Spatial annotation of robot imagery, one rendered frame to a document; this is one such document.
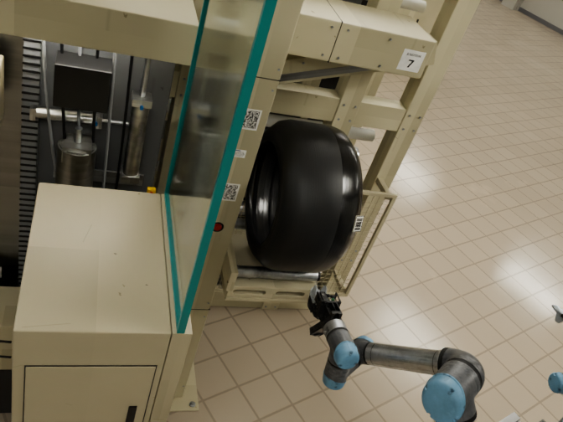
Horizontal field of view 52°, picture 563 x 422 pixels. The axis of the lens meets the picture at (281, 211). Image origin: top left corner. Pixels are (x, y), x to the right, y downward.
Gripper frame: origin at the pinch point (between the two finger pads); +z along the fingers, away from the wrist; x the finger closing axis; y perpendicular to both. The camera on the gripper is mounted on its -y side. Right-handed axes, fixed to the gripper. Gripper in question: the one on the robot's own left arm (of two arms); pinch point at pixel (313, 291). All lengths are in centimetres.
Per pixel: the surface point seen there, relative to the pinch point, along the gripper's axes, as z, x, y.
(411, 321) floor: 87, -119, -90
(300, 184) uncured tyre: 8.2, 13.3, 37.4
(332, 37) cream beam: 40, 4, 78
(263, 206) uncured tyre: 50, 9, 4
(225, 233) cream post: 23.2, 29.5, 6.6
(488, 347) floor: 68, -165, -93
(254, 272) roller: 17.5, 16.9, -6.3
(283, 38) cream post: 14, 29, 81
